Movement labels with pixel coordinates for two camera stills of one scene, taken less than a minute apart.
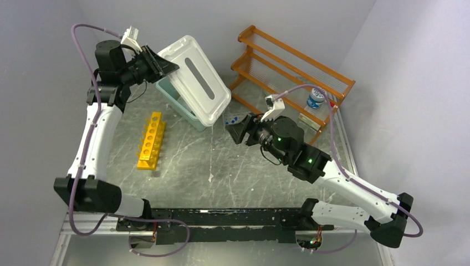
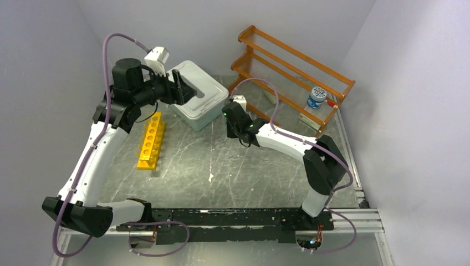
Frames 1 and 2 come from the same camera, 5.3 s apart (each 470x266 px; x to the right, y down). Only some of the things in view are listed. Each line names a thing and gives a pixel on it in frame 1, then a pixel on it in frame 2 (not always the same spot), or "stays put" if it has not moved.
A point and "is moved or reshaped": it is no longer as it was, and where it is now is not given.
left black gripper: x=162 y=66 to x=185 y=92
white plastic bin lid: x=197 y=80 is moved or reshaped
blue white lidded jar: x=316 y=99 stays put
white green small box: x=309 y=121 stays put
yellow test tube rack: x=152 y=143 stays put
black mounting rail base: x=275 y=225 stays put
